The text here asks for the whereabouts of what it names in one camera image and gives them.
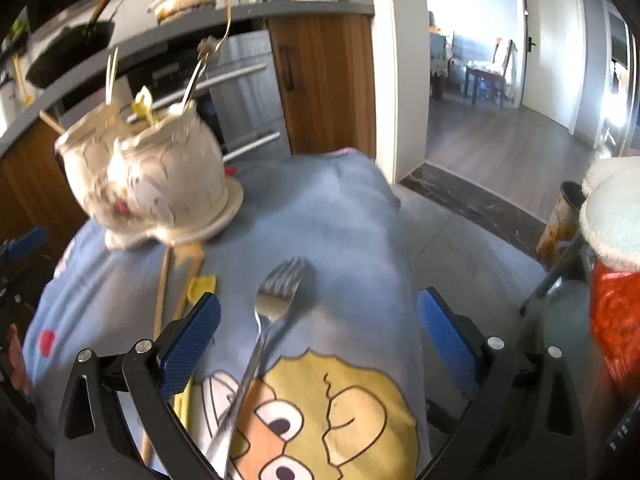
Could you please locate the white door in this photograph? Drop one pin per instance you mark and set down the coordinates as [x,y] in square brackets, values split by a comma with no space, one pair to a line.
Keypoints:
[552,55]

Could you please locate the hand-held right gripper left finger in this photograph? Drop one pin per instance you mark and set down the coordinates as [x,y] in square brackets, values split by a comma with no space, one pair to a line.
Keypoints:
[192,342]

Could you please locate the dining table with cloth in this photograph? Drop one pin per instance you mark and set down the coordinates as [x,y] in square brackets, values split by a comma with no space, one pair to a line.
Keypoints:
[439,55]

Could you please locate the wooden chair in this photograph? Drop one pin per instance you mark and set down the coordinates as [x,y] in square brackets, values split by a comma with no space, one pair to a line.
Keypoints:
[492,72]

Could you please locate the large silver fork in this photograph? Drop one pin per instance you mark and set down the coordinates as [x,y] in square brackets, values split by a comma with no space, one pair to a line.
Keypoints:
[272,305]

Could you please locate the gold fork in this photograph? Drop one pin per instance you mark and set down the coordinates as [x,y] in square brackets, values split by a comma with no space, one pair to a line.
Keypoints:
[227,15]

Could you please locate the blue cartoon printed cloth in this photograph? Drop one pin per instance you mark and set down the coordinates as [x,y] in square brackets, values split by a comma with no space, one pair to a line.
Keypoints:
[325,220]

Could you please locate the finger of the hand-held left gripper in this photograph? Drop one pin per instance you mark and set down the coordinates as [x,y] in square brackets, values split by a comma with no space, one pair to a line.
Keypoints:
[30,242]

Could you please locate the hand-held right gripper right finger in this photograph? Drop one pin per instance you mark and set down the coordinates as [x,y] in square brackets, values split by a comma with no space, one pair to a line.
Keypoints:
[445,342]

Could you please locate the small silver fork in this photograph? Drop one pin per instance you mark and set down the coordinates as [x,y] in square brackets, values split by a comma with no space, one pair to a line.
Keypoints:
[200,67]

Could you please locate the reflective metal appliance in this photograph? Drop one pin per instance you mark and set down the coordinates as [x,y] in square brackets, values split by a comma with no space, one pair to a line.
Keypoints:
[620,70]

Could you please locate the orange brown jar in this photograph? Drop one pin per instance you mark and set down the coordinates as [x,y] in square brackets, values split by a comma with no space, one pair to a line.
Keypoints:
[557,230]

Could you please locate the cream floral ceramic utensil holder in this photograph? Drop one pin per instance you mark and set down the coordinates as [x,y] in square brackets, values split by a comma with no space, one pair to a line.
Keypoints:
[160,185]

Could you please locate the grey kitchen countertop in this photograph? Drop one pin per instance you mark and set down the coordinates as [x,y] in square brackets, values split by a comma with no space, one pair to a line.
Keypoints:
[300,7]

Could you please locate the red jar with white lid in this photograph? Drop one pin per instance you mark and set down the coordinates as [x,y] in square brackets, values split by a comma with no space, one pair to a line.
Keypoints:
[617,320]

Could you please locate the person's left hand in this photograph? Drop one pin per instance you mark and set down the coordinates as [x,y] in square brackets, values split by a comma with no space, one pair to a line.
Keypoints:
[20,365]

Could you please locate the cream ceramic holder saucer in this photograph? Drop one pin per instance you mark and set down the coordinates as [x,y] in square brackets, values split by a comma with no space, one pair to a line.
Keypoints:
[227,205]

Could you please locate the white casserole pot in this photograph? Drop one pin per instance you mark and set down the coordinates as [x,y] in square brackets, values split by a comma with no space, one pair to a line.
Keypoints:
[182,2]

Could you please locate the wooden cabinet door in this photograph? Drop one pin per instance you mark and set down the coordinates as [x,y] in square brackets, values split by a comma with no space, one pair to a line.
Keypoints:
[330,85]
[30,185]

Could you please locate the stainless steel oven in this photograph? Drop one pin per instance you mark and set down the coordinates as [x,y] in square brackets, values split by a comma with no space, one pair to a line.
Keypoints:
[245,90]

